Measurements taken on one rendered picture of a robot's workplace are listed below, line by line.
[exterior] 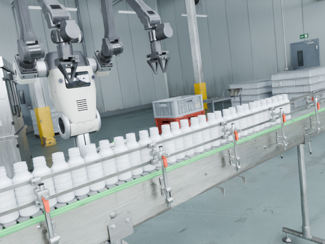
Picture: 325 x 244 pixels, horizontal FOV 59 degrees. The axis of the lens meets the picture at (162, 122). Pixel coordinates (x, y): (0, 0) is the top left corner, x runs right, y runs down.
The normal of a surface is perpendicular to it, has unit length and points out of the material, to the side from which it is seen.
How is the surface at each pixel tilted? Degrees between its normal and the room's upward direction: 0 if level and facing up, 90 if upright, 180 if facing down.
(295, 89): 90
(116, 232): 90
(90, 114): 90
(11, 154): 90
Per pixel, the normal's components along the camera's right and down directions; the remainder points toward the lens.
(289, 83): -0.74, 0.19
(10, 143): 0.36, 0.08
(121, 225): 0.62, 0.02
